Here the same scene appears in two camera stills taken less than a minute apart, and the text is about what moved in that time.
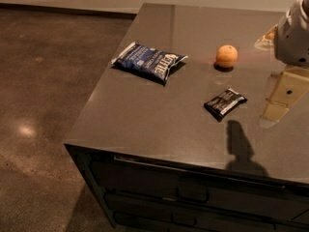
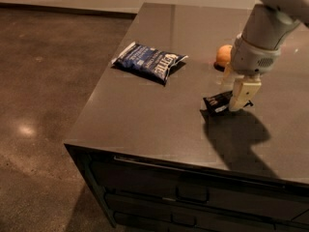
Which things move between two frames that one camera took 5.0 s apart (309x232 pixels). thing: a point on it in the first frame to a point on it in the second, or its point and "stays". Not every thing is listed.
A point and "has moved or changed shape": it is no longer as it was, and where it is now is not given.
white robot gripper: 294,38 to 252,58
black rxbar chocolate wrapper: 222,103 has moved or changed shape
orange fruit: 226,56 stays
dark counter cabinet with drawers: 170,137 stays
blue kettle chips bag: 154,62 stays
